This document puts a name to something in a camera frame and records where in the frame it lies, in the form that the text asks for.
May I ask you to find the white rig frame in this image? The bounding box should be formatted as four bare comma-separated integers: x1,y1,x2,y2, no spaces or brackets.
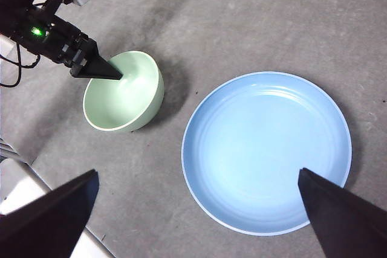
0,137,114,258

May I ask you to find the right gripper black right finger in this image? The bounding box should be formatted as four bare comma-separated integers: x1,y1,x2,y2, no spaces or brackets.
298,167,387,258

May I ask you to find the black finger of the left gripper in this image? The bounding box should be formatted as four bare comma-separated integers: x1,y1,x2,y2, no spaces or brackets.
70,48,123,82

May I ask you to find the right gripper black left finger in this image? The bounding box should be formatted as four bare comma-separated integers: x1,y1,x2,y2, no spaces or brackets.
0,169,100,258

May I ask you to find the green ribbed bowl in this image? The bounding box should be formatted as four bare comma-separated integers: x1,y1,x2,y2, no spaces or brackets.
82,50,165,134

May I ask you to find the blue round plate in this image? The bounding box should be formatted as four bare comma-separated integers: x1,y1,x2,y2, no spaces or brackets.
181,71,353,236

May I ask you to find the black cable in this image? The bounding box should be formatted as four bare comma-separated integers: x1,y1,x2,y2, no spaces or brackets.
0,42,24,88
0,53,42,69

